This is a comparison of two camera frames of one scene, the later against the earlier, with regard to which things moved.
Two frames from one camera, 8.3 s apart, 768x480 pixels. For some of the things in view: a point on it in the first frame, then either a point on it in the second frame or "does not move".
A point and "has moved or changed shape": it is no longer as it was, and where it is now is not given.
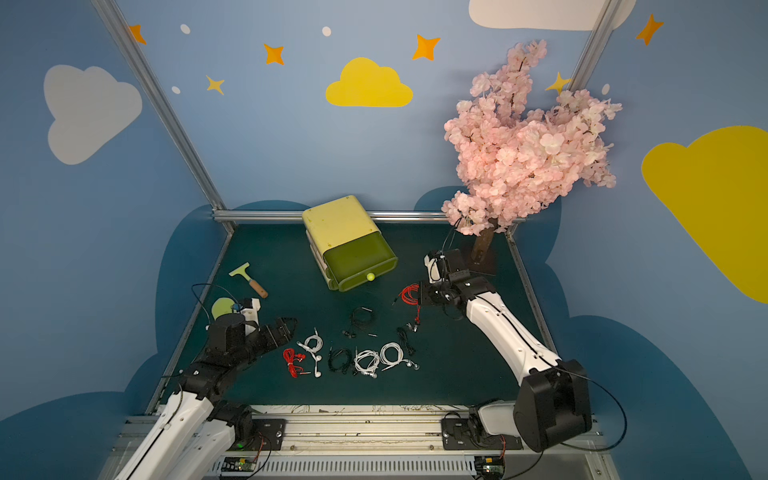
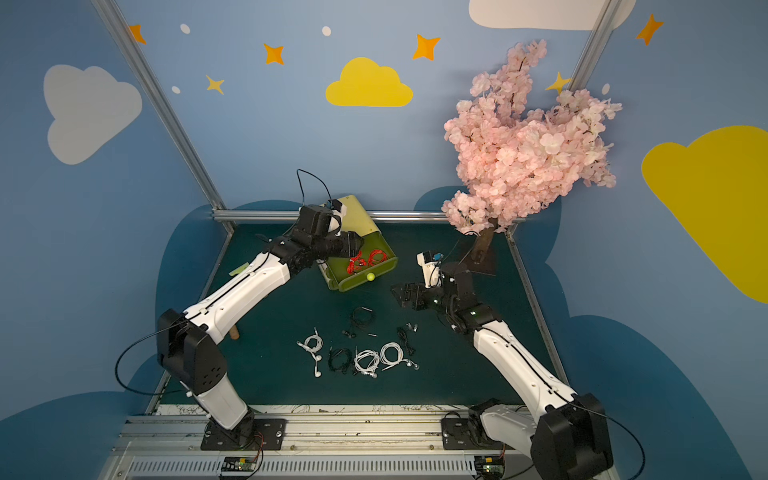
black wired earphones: [363, 318] does not move
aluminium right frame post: [599, 35] does not move
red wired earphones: [410, 295] has moved or changed shape
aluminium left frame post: [114, 19] does not move
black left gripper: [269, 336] to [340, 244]
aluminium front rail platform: [374, 444] does not move
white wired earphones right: [399, 359] does not move
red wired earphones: [290, 357] to [355, 264]
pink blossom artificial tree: [512, 160] does not move
